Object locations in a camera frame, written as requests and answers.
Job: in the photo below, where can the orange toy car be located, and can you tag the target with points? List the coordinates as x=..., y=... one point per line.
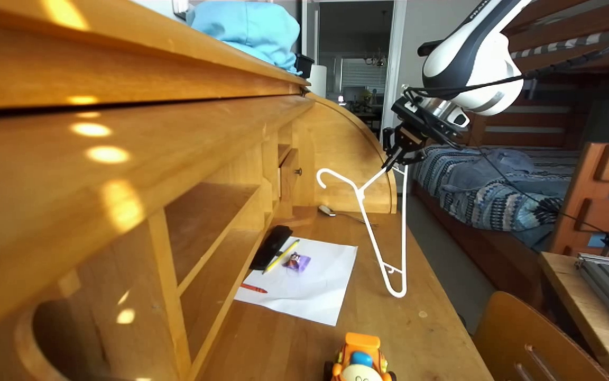
x=359, y=355

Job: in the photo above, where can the light blue folded cloth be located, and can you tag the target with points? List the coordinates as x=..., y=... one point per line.
x=254, y=27

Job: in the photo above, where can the black stapler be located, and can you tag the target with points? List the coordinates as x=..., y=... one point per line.
x=268, y=244

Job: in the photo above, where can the white paper sheet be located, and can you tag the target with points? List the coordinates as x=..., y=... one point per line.
x=317, y=282

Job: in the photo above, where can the wooden chair back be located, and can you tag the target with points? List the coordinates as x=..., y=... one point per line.
x=523, y=339

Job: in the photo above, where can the red pen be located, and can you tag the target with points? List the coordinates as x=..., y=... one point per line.
x=251, y=287

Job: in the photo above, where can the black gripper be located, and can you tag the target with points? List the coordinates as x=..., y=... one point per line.
x=427, y=122

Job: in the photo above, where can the wooden side table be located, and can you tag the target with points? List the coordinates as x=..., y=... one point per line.
x=580, y=303

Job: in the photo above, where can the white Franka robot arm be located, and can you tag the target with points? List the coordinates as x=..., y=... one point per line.
x=474, y=56

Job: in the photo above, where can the small purple card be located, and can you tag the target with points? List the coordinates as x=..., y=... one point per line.
x=293, y=260

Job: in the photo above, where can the wooden slatted frame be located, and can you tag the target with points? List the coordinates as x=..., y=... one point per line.
x=601, y=203

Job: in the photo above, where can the wooden roll-top desk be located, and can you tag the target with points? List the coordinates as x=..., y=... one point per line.
x=141, y=140

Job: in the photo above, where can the yellow pencil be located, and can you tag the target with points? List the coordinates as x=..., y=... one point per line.
x=279, y=257

